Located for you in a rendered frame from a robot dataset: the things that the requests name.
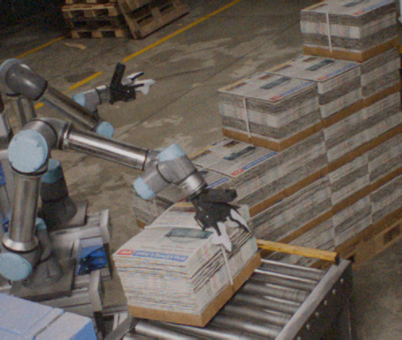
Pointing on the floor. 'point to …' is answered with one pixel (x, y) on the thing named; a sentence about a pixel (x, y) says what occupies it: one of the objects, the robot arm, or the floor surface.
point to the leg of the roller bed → (347, 320)
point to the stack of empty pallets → (98, 18)
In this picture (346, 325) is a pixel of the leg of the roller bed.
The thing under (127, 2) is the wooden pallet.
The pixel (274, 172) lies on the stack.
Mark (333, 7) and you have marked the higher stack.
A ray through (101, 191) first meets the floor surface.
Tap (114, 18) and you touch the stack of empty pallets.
